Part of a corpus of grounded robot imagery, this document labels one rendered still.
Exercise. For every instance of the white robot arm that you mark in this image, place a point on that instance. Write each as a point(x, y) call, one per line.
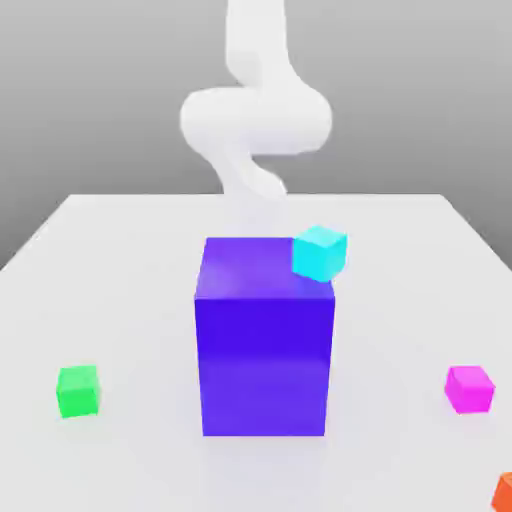
point(256, 120)

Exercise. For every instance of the small cyan cube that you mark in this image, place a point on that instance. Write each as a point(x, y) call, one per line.
point(318, 256)

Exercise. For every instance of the small green cube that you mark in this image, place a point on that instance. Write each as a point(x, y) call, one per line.
point(78, 392)

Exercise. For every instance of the small magenta cube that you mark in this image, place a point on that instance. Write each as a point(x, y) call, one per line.
point(468, 391)

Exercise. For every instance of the small orange cube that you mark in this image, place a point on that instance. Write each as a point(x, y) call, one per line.
point(504, 494)

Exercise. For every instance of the large purple box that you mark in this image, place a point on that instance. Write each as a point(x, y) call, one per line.
point(264, 360)

